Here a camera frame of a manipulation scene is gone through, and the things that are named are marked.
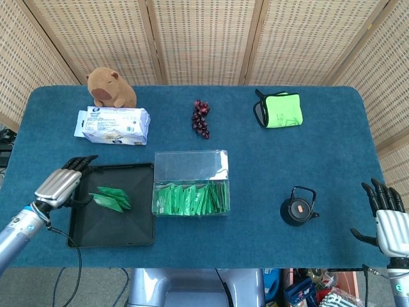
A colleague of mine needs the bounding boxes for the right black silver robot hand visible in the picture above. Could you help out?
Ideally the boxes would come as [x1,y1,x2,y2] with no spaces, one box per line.
[350,178,409,257]

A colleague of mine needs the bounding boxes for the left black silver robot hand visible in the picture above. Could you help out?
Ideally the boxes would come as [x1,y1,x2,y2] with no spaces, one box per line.
[34,155,99,210]

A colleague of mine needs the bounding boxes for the green foil sachet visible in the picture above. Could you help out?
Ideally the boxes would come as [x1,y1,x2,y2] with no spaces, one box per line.
[88,193,125,212]
[96,185,128,200]
[116,191,134,210]

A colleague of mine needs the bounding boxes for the clear box of green packets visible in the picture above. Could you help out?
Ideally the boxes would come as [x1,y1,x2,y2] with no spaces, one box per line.
[150,149,232,219]

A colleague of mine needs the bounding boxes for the black square plastic tray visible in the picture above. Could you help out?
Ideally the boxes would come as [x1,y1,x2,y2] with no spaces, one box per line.
[66,162,156,249]

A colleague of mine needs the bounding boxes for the blue cardboard box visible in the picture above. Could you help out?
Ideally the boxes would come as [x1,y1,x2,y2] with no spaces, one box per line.
[282,276,318,307]

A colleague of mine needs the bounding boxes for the black electronic device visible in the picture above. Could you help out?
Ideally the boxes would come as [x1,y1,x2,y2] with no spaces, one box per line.
[0,127,16,168]

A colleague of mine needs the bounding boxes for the white wet wipes pack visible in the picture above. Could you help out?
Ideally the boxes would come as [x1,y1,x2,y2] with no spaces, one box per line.
[73,106,151,146]

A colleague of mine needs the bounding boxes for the black white striped cloth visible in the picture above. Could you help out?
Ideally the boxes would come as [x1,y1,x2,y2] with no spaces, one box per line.
[319,287,362,307]

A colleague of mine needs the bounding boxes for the brown capybara plush toy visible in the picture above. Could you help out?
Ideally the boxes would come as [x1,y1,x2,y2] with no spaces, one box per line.
[86,67,138,109]

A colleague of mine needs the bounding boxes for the row of green sachets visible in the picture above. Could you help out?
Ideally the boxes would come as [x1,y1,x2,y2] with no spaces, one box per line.
[153,181,229,216]

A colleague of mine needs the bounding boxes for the dark red grape bunch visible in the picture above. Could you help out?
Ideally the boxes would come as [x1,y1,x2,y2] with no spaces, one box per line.
[190,100,212,140]

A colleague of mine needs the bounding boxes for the folded green cloth black trim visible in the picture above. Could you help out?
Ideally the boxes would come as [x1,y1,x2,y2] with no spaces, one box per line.
[252,88,304,129]

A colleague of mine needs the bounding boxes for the grey robot torso base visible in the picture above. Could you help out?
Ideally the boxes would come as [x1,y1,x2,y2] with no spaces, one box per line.
[127,267,266,307]

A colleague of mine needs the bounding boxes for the woven rattan folding screen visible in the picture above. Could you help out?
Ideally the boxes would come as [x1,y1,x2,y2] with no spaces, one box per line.
[0,0,409,205]

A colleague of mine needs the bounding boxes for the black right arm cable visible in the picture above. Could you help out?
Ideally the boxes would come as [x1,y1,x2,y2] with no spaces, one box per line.
[360,263,389,307]

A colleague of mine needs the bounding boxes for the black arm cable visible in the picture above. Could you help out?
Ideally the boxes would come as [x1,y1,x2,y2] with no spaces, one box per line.
[360,263,389,307]
[44,220,83,307]

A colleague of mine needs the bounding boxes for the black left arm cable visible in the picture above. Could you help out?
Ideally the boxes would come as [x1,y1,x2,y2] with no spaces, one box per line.
[44,220,83,307]

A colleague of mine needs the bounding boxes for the black teapot with handle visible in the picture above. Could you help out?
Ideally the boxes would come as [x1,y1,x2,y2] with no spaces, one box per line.
[279,185,321,227]

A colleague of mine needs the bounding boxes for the black torso cable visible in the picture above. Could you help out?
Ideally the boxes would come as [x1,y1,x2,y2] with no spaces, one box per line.
[215,268,232,307]

